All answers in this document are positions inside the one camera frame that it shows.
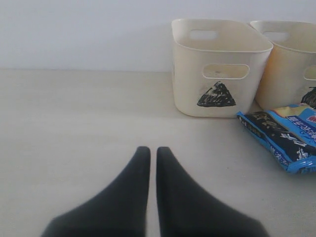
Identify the cream bin with square mark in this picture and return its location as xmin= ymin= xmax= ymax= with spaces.
xmin=250 ymin=20 xmax=316 ymax=110

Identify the cream bin with triangle mark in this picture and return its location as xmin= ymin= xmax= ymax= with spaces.
xmin=171 ymin=19 xmax=273 ymax=118

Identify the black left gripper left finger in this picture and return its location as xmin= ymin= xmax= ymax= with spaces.
xmin=42 ymin=146 xmax=151 ymax=237

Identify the blue noodle packet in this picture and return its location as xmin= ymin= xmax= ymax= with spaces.
xmin=237 ymin=103 xmax=316 ymax=174

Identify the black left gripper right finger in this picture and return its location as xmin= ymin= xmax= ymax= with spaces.
xmin=156 ymin=147 xmax=269 ymax=237

